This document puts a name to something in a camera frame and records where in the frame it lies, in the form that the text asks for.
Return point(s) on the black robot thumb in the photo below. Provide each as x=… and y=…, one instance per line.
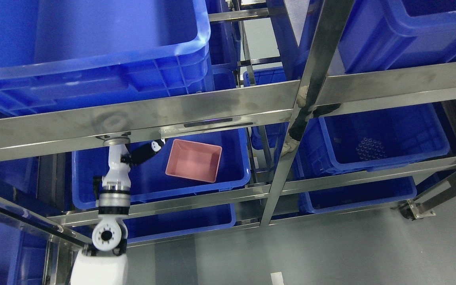
x=145, y=151

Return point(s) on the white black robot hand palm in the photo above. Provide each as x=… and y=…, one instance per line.
x=120, y=163

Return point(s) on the pink plastic storage box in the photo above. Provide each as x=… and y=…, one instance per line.
x=194, y=160

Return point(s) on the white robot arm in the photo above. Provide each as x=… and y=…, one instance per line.
x=104, y=261

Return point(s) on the blue shelf container holding box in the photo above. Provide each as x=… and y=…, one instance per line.
x=149, y=181

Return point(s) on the steel shelf rack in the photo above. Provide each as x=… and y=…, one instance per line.
x=293, y=101

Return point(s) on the lower left blue bin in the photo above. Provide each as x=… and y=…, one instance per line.
x=170, y=225

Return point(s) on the large upper left blue bin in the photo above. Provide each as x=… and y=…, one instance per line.
x=67, y=54

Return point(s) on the middle right blue bin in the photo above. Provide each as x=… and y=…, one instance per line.
x=371, y=141

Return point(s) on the upper right blue bin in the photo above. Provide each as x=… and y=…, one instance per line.
x=378, y=35

